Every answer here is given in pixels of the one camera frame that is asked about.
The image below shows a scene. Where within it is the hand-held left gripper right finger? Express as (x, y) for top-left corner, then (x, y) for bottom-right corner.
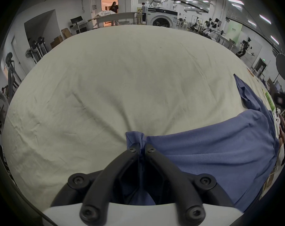
(144, 144), (234, 226)

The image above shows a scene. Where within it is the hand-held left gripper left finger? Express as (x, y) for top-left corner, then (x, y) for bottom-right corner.
(51, 144), (141, 226)

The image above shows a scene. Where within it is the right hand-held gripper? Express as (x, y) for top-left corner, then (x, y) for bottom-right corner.
(273, 107), (282, 136)

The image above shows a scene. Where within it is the blue shirt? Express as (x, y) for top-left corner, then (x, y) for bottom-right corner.
(120, 74), (280, 212)

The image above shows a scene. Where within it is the black round reflector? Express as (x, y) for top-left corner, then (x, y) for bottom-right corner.
(275, 53), (285, 80)

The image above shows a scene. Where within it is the black and white robot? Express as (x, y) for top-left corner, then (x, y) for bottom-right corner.
(236, 37), (255, 58)

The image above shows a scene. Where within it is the bed with beige sheet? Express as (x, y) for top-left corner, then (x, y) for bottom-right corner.
(2, 24), (285, 213)

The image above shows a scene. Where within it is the brown carton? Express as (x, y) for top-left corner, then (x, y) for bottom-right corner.
(61, 28), (73, 40)
(50, 35), (64, 49)

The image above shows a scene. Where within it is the grey standing fan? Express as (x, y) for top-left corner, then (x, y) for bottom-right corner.
(25, 48), (37, 65)

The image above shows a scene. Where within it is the desk with black monitor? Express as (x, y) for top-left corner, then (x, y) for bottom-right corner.
(69, 16), (89, 35)

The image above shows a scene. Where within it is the long white table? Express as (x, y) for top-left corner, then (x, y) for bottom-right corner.
(93, 11), (143, 28)

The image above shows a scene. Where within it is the white washing machine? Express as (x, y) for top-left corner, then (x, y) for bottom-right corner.
(147, 7), (178, 29)

